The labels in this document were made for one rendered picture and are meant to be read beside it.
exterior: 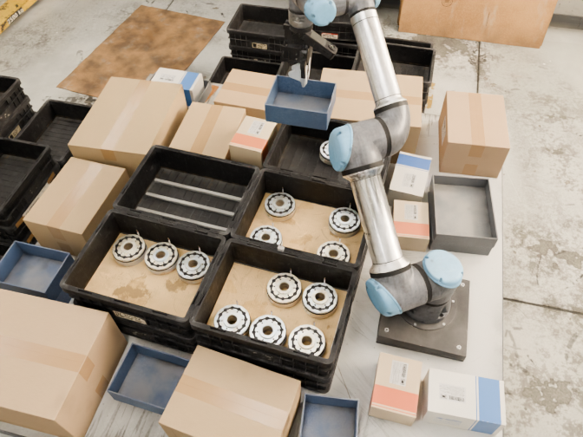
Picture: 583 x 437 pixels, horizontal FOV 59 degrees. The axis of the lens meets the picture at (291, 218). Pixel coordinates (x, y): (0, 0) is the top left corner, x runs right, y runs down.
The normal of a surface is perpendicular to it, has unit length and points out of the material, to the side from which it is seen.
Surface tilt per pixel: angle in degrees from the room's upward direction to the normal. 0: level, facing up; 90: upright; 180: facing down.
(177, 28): 0
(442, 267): 10
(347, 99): 0
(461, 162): 90
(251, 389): 0
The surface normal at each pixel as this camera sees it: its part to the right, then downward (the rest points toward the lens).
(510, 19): -0.25, 0.54
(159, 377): -0.02, -0.62
